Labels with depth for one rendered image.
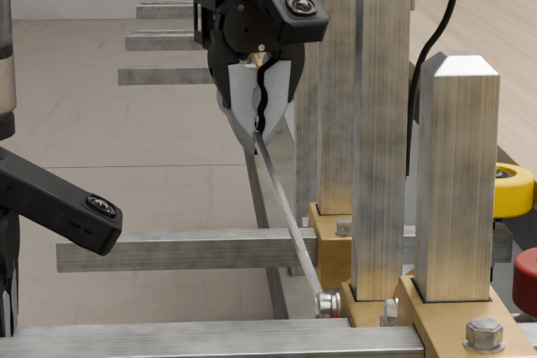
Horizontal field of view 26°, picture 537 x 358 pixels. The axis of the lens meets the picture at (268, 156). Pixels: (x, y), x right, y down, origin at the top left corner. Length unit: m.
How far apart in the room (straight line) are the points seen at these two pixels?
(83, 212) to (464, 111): 0.32
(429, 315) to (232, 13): 0.48
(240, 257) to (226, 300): 2.13
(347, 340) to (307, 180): 0.80
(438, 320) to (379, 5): 0.30
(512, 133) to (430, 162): 0.71
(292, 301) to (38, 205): 0.58
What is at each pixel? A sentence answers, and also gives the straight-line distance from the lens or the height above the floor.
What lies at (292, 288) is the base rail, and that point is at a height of 0.70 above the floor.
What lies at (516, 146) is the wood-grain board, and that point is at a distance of 1.26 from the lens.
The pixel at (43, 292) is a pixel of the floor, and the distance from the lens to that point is 3.35.
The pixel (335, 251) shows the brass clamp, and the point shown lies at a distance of 1.08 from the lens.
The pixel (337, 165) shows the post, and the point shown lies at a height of 0.91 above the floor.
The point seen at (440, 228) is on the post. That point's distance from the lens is 0.62.
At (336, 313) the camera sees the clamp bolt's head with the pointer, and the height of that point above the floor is 0.85.
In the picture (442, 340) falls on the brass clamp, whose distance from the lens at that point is 0.59.
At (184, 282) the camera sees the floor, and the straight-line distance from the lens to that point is 3.37.
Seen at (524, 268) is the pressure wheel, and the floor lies 0.91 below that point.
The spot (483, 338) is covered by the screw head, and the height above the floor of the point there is 0.98.
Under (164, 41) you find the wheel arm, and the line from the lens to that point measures 2.32.
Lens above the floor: 1.21
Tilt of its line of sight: 15 degrees down
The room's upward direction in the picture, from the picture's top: straight up
